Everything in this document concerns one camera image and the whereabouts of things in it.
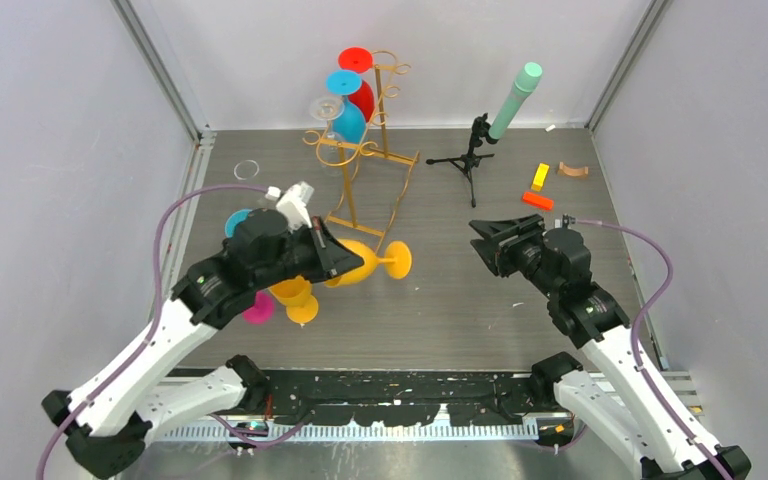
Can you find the orange block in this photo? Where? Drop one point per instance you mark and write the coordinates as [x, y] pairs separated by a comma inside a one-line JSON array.
[[538, 201]]

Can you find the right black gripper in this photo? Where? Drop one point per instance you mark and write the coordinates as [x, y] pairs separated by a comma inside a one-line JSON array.
[[499, 257]]

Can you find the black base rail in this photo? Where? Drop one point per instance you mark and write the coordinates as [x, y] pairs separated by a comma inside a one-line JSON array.
[[397, 398]]

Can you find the clear wine glass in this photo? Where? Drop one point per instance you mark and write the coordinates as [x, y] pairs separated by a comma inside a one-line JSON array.
[[326, 109], [246, 170]]

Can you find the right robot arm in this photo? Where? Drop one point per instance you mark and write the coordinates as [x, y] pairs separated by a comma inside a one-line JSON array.
[[645, 423]]

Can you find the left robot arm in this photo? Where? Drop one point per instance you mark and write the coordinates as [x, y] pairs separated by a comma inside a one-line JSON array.
[[110, 420]]

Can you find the pink wine glass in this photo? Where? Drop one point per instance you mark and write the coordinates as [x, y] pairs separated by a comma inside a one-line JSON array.
[[262, 309]]

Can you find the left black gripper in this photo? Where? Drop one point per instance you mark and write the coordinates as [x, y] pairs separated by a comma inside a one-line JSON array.
[[333, 256]]

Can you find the yellow wine glass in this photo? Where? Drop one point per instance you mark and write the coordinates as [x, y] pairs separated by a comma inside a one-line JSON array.
[[397, 261], [295, 294]]

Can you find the blue wine glass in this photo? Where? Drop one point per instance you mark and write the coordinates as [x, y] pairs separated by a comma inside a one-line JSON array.
[[351, 125], [234, 220]]

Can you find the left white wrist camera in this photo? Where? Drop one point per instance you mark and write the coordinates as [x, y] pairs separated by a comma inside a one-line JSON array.
[[292, 203]]

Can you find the mint green microphone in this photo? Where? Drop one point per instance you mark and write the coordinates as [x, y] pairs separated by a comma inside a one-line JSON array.
[[523, 85]]

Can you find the wooden arch block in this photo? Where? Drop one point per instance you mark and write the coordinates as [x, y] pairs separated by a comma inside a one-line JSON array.
[[571, 171]]

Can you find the black tripod stand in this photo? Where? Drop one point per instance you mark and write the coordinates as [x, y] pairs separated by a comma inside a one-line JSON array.
[[468, 161]]

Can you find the yellow block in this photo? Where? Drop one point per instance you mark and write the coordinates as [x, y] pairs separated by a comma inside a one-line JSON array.
[[540, 176]]

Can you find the red wine glass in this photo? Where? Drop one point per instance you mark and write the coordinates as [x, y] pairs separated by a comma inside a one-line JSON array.
[[359, 60]]

